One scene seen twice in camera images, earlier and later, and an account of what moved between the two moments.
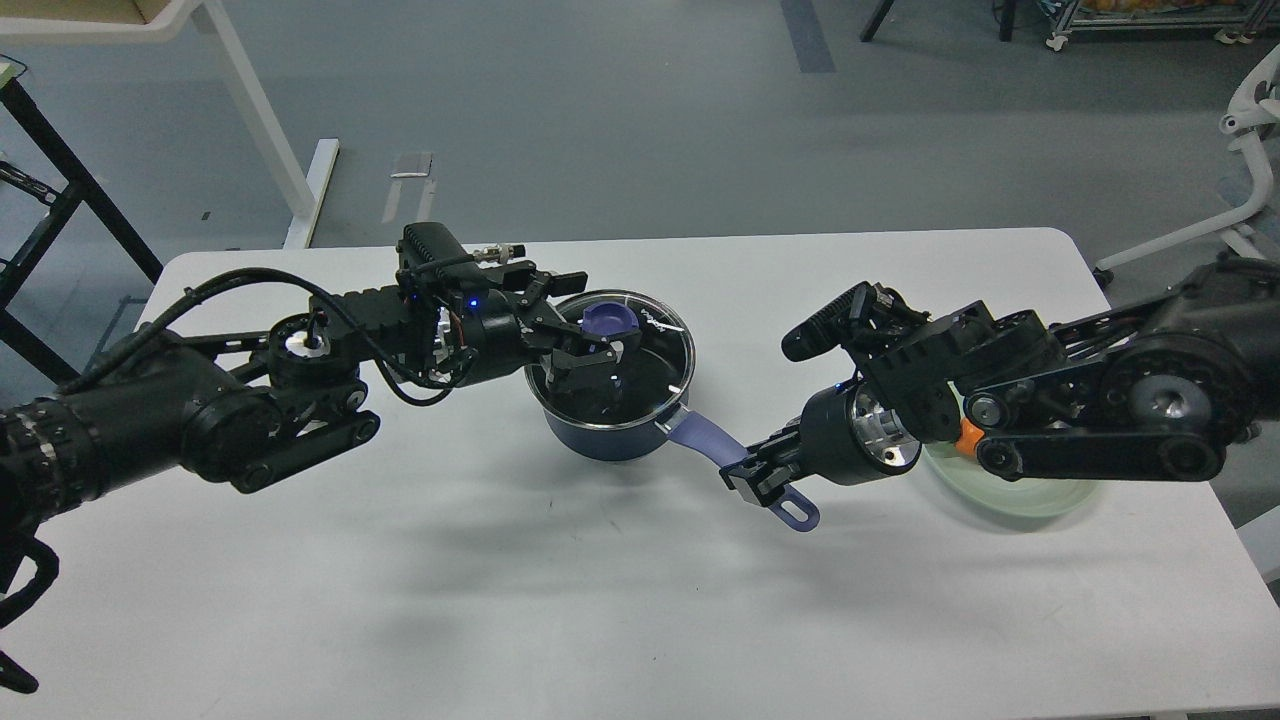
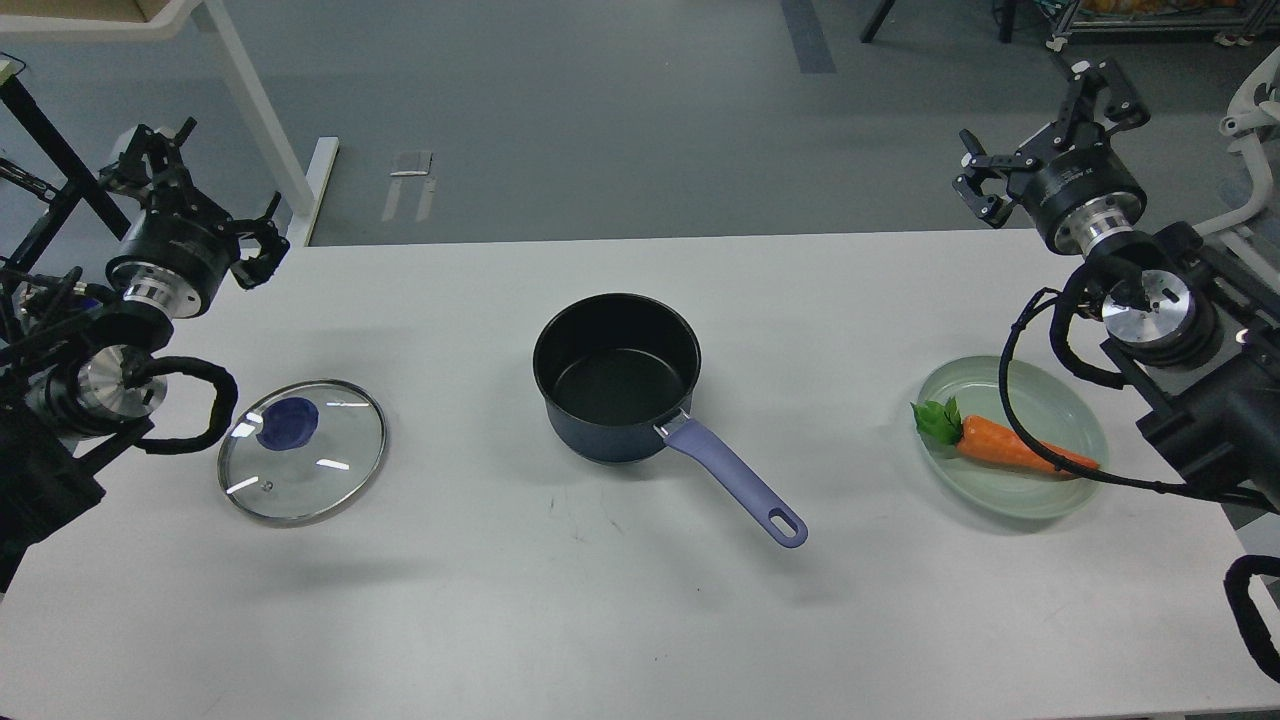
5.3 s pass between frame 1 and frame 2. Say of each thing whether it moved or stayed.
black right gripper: moved
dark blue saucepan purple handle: moved
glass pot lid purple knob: moved
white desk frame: stayed
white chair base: stayed
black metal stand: stayed
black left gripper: moved
